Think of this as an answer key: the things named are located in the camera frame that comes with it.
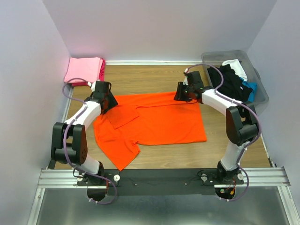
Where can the aluminium front rail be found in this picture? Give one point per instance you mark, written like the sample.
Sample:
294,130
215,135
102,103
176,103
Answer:
258,177

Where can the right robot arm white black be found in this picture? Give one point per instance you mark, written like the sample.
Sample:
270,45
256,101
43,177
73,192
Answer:
242,126

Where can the white shirt in bin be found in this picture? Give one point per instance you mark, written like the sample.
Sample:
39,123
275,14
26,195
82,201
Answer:
237,67

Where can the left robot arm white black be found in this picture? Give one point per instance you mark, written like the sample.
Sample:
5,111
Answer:
69,142

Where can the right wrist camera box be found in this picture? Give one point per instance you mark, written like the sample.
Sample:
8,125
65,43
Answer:
193,79

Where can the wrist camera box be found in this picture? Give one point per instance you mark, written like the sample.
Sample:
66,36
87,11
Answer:
193,79
100,89

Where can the blue shirt in bin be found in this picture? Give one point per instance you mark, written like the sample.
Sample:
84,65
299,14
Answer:
249,90

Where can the orange t shirt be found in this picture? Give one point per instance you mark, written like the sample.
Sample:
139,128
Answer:
146,119

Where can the folded light pink shirt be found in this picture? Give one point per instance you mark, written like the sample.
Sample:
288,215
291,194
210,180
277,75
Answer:
83,70

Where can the clear plastic bin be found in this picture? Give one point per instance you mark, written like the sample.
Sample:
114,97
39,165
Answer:
217,58

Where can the black shirt in bin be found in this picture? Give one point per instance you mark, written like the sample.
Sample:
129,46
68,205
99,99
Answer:
232,84

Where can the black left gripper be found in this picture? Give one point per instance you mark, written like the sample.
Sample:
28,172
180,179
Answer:
112,102

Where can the folded magenta shirt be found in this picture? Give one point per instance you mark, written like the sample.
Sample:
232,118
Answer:
101,72

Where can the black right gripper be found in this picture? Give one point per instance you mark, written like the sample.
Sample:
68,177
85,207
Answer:
179,95

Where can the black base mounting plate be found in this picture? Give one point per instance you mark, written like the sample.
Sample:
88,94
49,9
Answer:
134,182

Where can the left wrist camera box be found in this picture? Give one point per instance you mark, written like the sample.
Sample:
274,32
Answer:
100,89

